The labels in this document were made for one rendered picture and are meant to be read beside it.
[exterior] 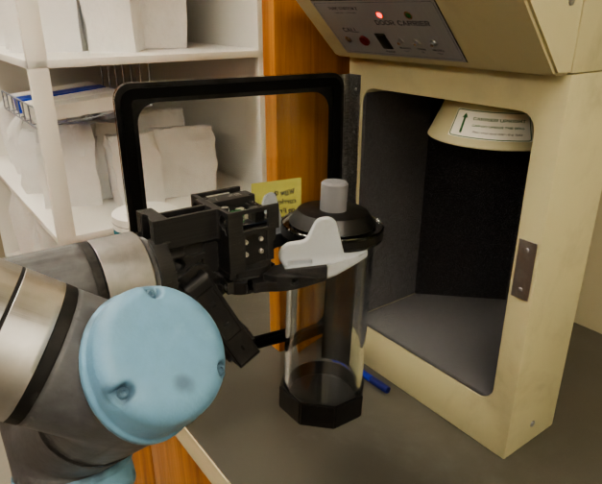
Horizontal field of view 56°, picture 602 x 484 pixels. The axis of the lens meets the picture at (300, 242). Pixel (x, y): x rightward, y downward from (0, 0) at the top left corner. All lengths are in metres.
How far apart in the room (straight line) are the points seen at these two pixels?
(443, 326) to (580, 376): 0.23
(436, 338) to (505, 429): 0.17
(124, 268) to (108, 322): 0.17
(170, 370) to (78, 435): 0.06
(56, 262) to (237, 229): 0.14
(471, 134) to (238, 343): 0.37
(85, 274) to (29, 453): 0.13
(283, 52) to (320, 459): 0.54
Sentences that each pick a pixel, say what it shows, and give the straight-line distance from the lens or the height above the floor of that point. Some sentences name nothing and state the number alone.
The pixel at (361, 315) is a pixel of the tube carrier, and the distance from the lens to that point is 0.61.
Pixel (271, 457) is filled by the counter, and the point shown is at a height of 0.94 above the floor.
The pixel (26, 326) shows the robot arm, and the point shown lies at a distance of 0.29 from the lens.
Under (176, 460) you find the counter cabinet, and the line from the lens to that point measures 1.03.
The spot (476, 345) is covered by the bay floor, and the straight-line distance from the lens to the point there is 0.87.
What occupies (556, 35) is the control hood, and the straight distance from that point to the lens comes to 0.58.
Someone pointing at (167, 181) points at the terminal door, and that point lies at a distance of 0.73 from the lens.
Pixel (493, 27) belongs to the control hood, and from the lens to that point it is 0.58.
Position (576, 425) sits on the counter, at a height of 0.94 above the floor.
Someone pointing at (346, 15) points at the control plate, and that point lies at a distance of 0.70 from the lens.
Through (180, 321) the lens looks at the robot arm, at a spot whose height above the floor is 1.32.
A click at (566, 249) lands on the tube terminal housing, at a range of 0.71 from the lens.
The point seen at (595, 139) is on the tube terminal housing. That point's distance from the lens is 0.69.
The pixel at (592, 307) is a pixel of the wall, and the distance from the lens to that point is 1.17.
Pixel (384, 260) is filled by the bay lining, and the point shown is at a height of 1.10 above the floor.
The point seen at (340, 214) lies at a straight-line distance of 0.57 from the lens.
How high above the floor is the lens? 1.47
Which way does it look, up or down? 22 degrees down
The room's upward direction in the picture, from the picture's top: straight up
